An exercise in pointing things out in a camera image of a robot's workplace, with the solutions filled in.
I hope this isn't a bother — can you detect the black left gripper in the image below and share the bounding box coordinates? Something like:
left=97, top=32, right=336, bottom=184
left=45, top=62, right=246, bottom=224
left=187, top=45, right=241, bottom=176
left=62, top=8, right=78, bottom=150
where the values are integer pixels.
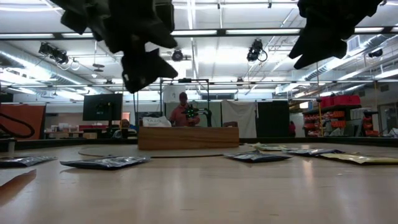
left=93, top=0, right=178, bottom=93

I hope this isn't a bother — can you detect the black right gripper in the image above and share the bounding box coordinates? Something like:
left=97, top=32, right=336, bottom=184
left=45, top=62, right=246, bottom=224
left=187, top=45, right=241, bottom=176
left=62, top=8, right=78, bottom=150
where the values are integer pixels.
left=288, top=0, right=384, bottom=70

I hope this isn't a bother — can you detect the white orange Tazo tea bag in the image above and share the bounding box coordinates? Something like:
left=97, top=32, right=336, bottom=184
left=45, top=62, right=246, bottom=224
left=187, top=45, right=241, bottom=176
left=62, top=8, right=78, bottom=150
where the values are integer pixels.
left=142, top=116, right=173, bottom=128

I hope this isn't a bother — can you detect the wooden tea organizer box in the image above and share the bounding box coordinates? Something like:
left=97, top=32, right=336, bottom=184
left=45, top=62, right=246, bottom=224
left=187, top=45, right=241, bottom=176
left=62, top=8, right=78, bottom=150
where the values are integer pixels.
left=137, top=126, right=240, bottom=151

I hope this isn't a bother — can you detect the dark blue blackcurrant tea bag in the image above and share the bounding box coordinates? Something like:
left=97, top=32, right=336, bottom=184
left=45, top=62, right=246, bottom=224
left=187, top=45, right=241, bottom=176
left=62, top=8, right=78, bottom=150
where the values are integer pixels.
left=280, top=148, right=346, bottom=157
left=0, top=155, right=58, bottom=169
left=59, top=156, right=151, bottom=170
left=223, top=149, right=292, bottom=164

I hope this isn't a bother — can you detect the green yellow lemon tea bag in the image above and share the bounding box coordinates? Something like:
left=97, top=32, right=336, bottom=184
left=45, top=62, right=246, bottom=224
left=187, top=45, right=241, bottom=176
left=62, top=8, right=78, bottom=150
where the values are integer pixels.
left=245, top=142, right=301, bottom=152

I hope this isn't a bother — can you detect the plain yellow tea bag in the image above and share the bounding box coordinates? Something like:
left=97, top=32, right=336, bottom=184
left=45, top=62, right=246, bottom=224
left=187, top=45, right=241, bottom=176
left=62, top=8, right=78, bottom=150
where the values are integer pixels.
left=319, top=152, right=398, bottom=166

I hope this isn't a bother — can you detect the black hanging spotlight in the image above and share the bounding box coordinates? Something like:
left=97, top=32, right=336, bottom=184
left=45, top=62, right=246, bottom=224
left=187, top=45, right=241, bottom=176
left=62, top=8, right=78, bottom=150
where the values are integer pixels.
left=38, top=42, right=70, bottom=65
left=246, top=38, right=269, bottom=62
left=171, top=49, right=185, bottom=62

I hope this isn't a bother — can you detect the shelf with red bins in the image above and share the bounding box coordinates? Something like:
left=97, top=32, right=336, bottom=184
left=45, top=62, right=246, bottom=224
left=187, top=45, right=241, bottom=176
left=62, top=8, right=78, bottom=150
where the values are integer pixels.
left=302, top=95, right=381, bottom=138

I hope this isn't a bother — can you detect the black monitor screen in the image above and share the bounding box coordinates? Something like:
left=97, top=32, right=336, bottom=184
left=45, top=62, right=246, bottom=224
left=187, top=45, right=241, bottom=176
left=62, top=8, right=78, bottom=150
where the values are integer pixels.
left=82, top=93, right=124, bottom=122

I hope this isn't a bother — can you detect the black overhead rig beam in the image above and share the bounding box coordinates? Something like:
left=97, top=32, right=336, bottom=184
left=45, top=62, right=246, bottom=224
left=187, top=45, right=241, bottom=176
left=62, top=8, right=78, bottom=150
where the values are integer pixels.
left=0, top=26, right=398, bottom=40

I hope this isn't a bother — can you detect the black partition panel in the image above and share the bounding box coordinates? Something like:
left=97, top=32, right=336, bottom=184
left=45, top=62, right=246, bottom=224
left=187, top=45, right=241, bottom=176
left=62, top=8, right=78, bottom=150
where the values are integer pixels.
left=256, top=100, right=290, bottom=139

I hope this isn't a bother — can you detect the white curtain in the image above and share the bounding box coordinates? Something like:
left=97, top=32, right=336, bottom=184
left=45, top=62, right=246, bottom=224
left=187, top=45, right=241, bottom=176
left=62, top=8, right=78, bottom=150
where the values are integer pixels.
left=221, top=100, right=257, bottom=139

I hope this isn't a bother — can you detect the orange board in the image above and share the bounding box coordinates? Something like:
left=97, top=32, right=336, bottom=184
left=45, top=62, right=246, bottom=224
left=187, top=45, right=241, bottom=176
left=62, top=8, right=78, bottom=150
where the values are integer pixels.
left=0, top=103, right=47, bottom=141

